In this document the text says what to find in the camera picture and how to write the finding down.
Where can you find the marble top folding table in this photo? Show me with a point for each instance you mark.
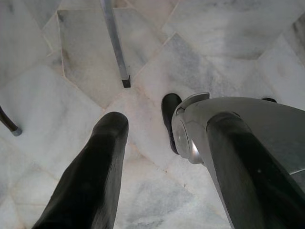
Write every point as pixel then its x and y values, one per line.
pixel 10 126

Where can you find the black robot right foot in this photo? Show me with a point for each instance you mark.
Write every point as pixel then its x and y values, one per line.
pixel 270 100

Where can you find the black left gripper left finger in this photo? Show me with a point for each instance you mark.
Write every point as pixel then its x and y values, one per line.
pixel 90 179

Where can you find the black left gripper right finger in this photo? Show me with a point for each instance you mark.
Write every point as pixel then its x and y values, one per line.
pixel 243 179

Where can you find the silver metal clothes rack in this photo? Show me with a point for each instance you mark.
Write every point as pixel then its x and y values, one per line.
pixel 114 35

